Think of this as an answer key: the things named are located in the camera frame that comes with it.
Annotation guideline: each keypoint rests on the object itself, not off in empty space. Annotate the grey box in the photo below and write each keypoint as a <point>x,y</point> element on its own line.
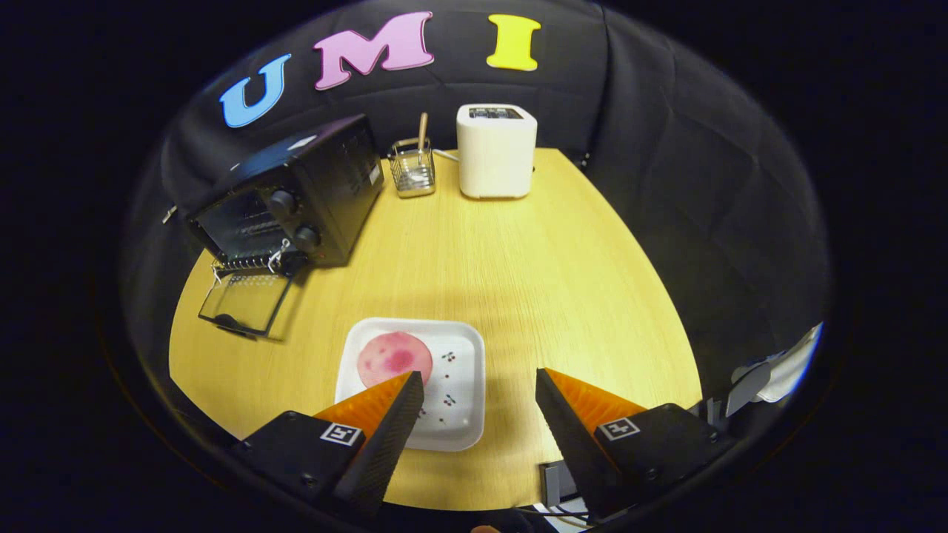
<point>554,483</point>

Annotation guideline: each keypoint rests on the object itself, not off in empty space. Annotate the silver clip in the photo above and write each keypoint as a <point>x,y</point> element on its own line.
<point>169,215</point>

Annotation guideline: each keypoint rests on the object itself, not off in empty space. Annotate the black backdrop cloth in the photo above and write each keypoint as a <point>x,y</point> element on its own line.
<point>666,185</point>

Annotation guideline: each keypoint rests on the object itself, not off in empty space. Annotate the black toaster oven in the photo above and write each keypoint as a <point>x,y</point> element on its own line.
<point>326,185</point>

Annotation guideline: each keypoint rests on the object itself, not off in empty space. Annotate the white cloth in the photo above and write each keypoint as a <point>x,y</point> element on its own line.
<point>792,363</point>

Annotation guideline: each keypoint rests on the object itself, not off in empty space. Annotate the pink round ham slice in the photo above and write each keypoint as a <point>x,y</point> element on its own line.
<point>394,357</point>

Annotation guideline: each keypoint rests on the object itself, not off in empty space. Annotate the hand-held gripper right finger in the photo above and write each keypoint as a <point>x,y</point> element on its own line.
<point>574,448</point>

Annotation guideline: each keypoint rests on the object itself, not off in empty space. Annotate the white toaster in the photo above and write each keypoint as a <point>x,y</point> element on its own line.
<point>496,155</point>

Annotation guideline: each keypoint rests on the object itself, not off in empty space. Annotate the white square plate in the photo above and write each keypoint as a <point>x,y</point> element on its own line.
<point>463,385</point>

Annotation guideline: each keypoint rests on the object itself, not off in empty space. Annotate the wooden stick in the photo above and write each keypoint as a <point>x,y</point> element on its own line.
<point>423,129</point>

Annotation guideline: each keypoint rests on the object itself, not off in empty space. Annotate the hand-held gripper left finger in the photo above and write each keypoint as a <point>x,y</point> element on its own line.
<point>381,451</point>

